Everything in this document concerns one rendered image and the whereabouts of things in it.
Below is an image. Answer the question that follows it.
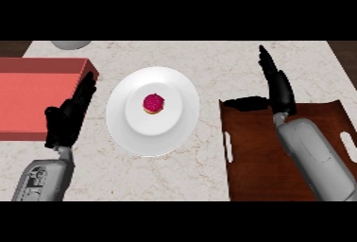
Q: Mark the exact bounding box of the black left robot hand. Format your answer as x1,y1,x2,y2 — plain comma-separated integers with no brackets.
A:
42,71,97,149

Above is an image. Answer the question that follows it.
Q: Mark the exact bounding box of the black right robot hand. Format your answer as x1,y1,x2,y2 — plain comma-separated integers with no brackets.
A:
221,44,297,117

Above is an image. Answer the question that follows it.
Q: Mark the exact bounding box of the white oval plate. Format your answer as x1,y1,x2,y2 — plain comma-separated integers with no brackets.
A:
104,65,201,158

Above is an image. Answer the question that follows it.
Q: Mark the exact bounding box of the brown wooden tray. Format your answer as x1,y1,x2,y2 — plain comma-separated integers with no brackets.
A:
216,99,357,202

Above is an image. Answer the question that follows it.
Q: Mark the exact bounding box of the red rectangular box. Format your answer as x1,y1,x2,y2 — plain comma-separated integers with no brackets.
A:
0,57,100,142

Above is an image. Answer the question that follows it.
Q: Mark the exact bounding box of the grey round object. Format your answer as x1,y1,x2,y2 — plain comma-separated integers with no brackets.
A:
48,41,91,51

